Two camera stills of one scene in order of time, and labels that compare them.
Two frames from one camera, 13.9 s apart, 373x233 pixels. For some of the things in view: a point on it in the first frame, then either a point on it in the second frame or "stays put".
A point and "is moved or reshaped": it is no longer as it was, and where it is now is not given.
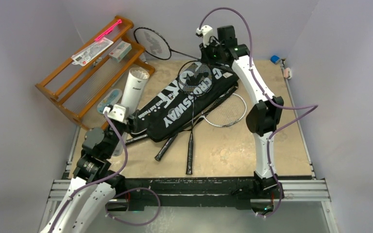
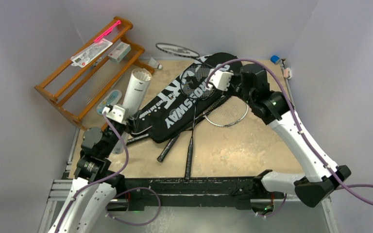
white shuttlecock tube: [134, 80] stays put
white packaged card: [84, 56] stays put
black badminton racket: [153, 43] is moved or reshaped
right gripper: [208, 53] -> [234, 85]
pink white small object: [287, 73] stays put
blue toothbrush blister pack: [112, 98] stays put
